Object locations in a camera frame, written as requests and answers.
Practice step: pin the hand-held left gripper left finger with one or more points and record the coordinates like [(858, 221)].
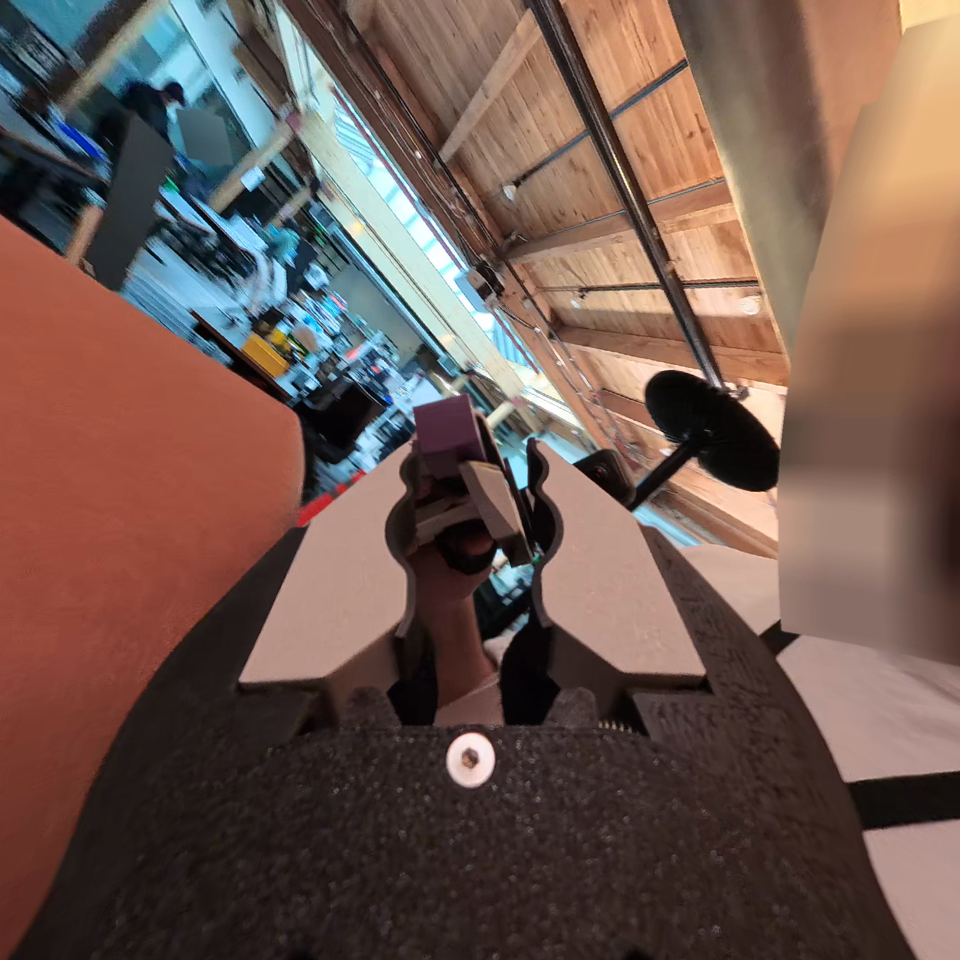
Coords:
[(330, 607)]

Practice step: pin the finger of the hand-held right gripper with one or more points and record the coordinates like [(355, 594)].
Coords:
[(446, 517), (499, 506)]

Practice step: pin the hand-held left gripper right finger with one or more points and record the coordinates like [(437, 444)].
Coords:
[(622, 600)]

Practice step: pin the purple wooden cube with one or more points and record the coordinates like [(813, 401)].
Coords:
[(446, 431)]

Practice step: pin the black disc on arm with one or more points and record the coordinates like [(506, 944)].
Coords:
[(712, 431)]

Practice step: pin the person's right hand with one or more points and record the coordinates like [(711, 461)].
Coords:
[(439, 589)]

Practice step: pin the yellow storage box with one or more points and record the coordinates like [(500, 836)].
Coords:
[(264, 354)]

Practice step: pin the rust brown felt bag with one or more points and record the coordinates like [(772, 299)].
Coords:
[(112, 487)]

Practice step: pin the black badge reel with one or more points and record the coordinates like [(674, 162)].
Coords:
[(900, 799)]

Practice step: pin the black leaning panel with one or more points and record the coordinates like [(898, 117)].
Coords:
[(131, 202)]

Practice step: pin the small black round camera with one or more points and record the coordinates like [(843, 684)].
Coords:
[(606, 471)]

